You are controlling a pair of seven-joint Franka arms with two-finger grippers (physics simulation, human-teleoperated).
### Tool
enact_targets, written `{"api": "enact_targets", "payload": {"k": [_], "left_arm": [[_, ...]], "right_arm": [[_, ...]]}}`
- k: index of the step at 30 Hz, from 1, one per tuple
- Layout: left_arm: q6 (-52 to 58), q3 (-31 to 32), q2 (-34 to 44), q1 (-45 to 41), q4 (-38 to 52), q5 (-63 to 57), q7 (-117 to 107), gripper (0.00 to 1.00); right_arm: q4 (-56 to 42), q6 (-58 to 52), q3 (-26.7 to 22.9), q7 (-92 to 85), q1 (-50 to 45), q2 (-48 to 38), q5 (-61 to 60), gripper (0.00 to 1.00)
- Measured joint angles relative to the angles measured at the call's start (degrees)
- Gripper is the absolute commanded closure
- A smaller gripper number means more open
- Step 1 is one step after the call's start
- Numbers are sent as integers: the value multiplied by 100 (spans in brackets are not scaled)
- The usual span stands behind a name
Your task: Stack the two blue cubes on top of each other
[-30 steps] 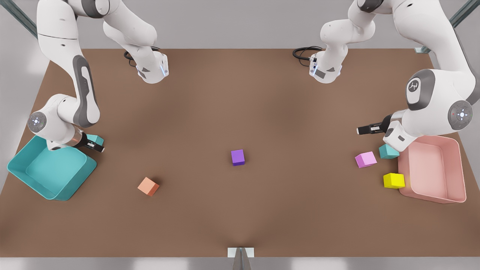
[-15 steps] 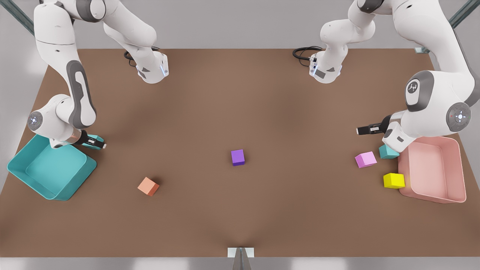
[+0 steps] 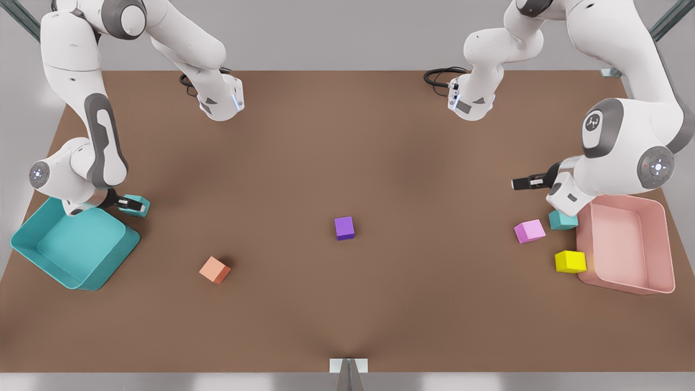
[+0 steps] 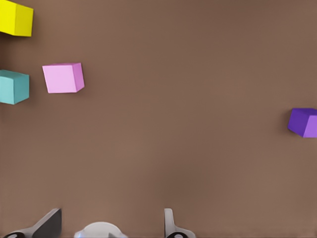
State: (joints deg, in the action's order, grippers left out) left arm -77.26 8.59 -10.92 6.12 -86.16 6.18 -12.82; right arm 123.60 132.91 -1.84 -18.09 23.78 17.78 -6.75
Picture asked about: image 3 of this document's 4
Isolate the silver frame post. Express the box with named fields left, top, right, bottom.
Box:
left=329, top=358, right=369, bottom=391
left=0, top=0, right=42, bottom=43
left=599, top=0, right=695, bottom=78

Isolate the orange cube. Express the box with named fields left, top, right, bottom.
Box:
left=199, top=256, right=232, bottom=285

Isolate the purple cube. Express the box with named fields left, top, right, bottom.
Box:
left=334, top=216, right=356, bottom=241

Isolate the yellow cube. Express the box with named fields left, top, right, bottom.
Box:
left=554, top=250, right=587, bottom=274

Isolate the black cable loop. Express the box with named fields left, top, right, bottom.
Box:
left=424, top=67, right=470, bottom=99
left=179, top=67, right=234, bottom=98

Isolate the pink cube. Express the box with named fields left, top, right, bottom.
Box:
left=514, top=219, right=547, bottom=244

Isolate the teal plastic tray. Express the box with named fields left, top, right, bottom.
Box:
left=10, top=196, right=141, bottom=291

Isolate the teal blue cube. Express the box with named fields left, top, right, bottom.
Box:
left=548, top=210, right=579, bottom=231
left=122, top=194, right=151, bottom=218

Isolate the pink plastic tray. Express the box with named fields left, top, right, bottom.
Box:
left=576, top=194, right=676, bottom=295

